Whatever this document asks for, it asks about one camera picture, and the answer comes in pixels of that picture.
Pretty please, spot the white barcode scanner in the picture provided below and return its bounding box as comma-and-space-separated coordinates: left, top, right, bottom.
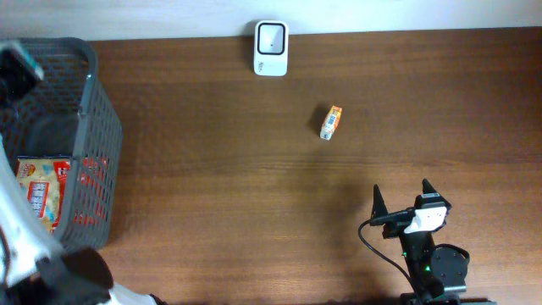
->
253, 20, 290, 77

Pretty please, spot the grey plastic basket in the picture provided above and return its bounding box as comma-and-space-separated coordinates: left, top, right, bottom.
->
1, 37, 123, 250

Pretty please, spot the red snack bag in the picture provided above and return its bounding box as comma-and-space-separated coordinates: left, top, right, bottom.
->
60, 155, 115, 229

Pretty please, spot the teal tissue pack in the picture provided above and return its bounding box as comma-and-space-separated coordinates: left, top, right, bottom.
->
1, 40, 44, 86

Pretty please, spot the small orange carton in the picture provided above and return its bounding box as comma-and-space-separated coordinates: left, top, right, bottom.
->
319, 106, 342, 141

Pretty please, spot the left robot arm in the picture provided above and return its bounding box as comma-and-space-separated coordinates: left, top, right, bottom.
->
1, 149, 164, 304

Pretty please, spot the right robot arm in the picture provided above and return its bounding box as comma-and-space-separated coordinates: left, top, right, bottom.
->
368, 179, 470, 304

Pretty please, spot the right black cable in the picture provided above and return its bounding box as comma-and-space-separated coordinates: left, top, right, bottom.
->
357, 215, 424, 305

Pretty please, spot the yellow chip bag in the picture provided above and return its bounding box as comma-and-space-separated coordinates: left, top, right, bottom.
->
16, 157, 71, 233

